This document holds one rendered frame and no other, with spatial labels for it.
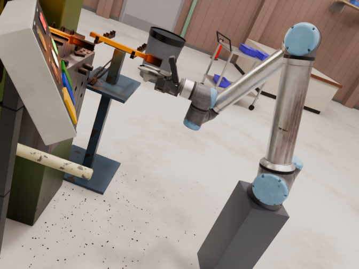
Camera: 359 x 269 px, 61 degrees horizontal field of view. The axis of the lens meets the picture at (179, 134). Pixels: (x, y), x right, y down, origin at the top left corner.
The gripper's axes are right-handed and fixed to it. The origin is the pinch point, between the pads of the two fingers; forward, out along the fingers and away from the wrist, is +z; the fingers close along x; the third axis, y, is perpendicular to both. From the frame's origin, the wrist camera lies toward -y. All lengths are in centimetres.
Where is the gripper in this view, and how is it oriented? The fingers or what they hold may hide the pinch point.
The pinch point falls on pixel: (141, 65)
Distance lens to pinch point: 140.8
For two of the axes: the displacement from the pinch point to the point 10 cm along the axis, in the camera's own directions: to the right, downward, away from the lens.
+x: 0.7, -4.3, 9.0
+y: -3.6, 8.3, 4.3
